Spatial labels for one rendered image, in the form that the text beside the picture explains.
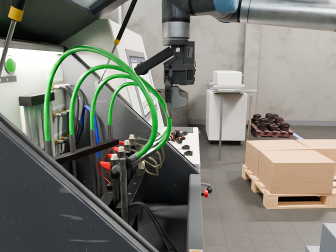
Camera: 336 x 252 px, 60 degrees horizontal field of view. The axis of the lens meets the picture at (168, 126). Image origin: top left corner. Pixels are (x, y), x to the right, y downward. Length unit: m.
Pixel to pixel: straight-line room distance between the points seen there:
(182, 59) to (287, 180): 2.39
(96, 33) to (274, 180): 2.27
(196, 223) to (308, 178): 2.35
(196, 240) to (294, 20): 0.61
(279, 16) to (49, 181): 0.67
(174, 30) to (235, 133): 4.39
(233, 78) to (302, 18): 4.11
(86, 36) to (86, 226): 0.83
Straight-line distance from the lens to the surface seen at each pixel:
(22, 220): 0.60
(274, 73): 6.99
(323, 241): 1.07
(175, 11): 0.78
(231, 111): 5.01
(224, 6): 0.76
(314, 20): 0.86
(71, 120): 0.97
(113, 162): 0.86
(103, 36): 1.20
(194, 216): 0.89
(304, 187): 3.14
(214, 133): 5.06
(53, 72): 0.86
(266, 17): 0.86
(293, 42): 7.10
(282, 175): 3.01
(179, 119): 5.72
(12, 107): 0.93
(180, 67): 0.77
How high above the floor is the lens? 1.38
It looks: 12 degrees down
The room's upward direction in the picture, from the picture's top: straight up
